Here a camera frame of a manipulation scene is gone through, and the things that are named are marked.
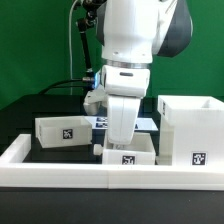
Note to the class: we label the white front drawer box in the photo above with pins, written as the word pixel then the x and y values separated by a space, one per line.
pixel 140 152

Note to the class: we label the white marker sheet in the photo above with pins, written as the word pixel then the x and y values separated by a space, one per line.
pixel 142 124

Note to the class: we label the white border frame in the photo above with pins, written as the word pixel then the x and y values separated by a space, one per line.
pixel 15 172

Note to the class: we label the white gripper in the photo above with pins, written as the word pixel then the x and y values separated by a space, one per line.
pixel 122 114

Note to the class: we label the white drawer box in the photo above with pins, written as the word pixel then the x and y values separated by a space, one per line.
pixel 140 152
pixel 66 131

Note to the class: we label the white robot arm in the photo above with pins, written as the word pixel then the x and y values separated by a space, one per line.
pixel 132 32

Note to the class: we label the white drawer cabinet frame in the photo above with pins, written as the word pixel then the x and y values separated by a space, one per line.
pixel 191 131

